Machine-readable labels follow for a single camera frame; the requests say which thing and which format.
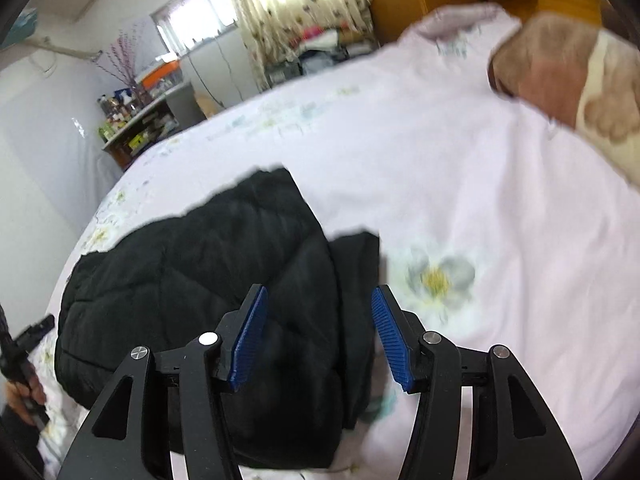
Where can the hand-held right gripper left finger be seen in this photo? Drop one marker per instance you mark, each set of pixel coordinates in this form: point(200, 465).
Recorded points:
point(249, 340)

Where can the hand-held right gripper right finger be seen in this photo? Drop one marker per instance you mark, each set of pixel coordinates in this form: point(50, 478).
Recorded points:
point(392, 340)

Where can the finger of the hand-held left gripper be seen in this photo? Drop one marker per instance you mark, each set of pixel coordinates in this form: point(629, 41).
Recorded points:
point(36, 331)

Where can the black padded jacket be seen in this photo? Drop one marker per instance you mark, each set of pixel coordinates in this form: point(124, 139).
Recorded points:
point(200, 260)

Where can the pile of clothes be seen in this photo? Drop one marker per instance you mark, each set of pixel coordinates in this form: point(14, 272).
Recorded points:
point(320, 52)

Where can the person's left hand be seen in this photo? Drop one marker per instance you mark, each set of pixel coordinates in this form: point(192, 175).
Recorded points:
point(27, 392)

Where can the pink floral bed sheet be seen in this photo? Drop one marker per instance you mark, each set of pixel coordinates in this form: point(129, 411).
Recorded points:
point(450, 160)

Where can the cluttered shelf unit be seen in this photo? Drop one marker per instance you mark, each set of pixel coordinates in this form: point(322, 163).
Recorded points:
point(140, 130)

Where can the vase with pink branches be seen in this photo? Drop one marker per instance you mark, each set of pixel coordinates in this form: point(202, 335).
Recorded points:
point(125, 65)

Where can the orange storage crate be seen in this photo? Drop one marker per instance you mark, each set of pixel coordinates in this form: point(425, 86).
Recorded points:
point(160, 72)

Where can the brown plush blanket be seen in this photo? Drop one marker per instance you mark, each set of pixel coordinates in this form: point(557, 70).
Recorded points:
point(555, 70)

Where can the window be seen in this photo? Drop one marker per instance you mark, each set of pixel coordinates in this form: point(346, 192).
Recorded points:
point(195, 15)

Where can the floral curtain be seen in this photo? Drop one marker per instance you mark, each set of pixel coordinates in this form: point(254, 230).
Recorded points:
point(295, 5)

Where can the wooden headboard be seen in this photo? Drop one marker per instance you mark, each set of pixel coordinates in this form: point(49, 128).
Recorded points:
point(570, 2)

